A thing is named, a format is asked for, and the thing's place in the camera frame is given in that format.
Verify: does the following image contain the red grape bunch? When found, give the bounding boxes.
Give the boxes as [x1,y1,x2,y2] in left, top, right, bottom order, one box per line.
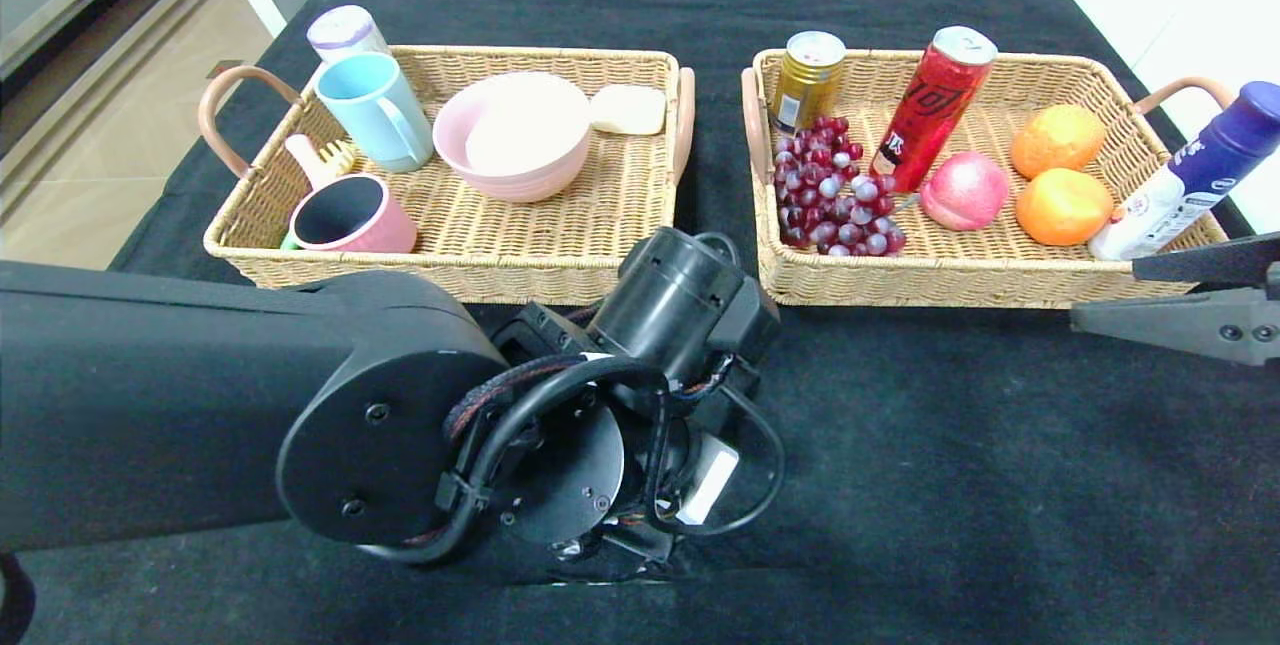
[772,115,908,258]

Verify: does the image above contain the white soap bar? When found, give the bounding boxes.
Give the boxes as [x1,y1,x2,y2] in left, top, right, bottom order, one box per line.
[590,84,668,136]

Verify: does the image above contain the pink bowl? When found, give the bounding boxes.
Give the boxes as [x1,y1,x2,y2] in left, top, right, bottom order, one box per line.
[432,72,593,204]

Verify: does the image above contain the black camera cable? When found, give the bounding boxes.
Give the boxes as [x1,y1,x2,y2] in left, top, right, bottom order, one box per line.
[440,355,786,566]

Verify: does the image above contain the light blue mug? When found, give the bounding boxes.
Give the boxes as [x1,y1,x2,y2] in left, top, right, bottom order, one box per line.
[316,52,436,174]

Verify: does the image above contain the black tablecloth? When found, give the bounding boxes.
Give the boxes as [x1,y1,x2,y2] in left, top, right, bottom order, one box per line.
[0,0,1280,645]

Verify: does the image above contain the wicker basket holding tableware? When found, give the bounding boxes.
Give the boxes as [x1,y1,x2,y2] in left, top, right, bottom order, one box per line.
[198,45,697,308]

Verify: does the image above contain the wicker basket holding food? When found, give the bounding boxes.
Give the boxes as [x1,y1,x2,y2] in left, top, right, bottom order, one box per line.
[741,48,1237,313]

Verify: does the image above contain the red drink can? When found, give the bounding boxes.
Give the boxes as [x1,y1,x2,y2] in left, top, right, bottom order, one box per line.
[868,25,998,194]

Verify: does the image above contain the pink handled brush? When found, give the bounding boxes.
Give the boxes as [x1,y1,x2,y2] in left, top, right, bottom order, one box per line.
[285,133,357,190]

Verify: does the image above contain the gold drink can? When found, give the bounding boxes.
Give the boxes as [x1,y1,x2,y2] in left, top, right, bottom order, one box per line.
[769,30,847,139]

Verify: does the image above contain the pink cup with black inside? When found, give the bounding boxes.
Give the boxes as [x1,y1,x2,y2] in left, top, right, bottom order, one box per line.
[288,173,419,254]

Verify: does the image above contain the orange fruit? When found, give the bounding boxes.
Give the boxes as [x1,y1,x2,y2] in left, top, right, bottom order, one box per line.
[1015,167,1114,247]
[1010,105,1107,181]

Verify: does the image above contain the red black braided cable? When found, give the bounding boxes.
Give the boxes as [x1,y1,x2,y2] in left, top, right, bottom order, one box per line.
[443,353,601,446]

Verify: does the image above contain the pink peach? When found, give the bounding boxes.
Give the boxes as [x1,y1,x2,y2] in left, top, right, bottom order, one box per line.
[918,151,1011,232]

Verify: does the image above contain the white tube with lavender lid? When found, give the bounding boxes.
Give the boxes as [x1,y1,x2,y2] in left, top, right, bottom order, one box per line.
[306,5,391,64]

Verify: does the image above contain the white bottle with blue cap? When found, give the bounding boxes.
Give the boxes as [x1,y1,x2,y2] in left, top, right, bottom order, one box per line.
[1087,82,1280,262]

